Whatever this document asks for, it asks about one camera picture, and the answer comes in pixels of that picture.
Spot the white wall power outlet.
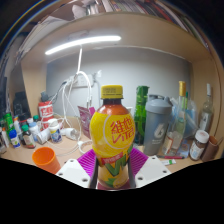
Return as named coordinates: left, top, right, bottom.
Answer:
left=68, top=73, right=91, bottom=89

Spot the white cable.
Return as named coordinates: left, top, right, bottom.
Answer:
left=44, top=46, right=101, bottom=158

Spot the dark green glass bottle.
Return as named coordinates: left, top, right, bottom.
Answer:
left=133, top=85, right=150, bottom=146

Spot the blue plastic bag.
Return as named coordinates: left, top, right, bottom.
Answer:
left=184, top=96, right=201, bottom=138

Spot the white-capped clear glass bottle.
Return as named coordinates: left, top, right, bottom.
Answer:
left=198, top=83, right=215, bottom=134

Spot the black box device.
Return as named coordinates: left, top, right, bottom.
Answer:
left=13, top=91, right=32, bottom=121

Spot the yellow-capped yellow drink bottle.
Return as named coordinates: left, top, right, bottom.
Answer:
left=89, top=84, right=136, bottom=191

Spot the blue-labelled white pill bottle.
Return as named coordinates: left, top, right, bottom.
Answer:
left=48, top=120, right=63, bottom=144

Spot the red and white canister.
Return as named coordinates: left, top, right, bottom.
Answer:
left=37, top=100, right=54, bottom=129

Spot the white under-shelf light strip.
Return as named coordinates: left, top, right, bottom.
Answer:
left=44, top=34, right=122, bottom=56

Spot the orange plastic cup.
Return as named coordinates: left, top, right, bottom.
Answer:
left=31, top=146, right=62, bottom=175

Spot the brown mug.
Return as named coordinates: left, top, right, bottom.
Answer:
left=201, top=134, right=223, bottom=163

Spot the plain white pill bottle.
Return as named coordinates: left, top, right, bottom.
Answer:
left=35, top=128, right=52, bottom=145

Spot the white charger block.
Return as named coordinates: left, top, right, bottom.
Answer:
left=64, top=127, right=81, bottom=141

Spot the green-capped brown bottle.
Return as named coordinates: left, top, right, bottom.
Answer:
left=21, top=124, right=37, bottom=149

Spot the blue-lidded white jar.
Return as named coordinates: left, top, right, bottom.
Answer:
left=8, top=129, right=22, bottom=149

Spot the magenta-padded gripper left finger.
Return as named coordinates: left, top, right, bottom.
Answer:
left=54, top=148, right=100, bottom=190

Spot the brown jar with white lid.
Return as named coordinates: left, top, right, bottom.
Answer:
left=189, top=129, right=210, bottom=162

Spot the gold-capped clear glass bottle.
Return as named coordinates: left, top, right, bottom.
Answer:
left=163, top=80, right=188, bottom=156

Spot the green and white tube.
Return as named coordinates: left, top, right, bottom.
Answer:
left=162, top=158, right=177, bottom=167

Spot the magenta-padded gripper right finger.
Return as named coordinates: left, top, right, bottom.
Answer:
left=125, top=147, right=172, bottom=190

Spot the maroon pouch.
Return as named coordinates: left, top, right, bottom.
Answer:
left=77, top=105, right=97, bottom=139

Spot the small black adapter block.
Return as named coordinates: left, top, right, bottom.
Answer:
left=39, top=92, right=50, bottom=103

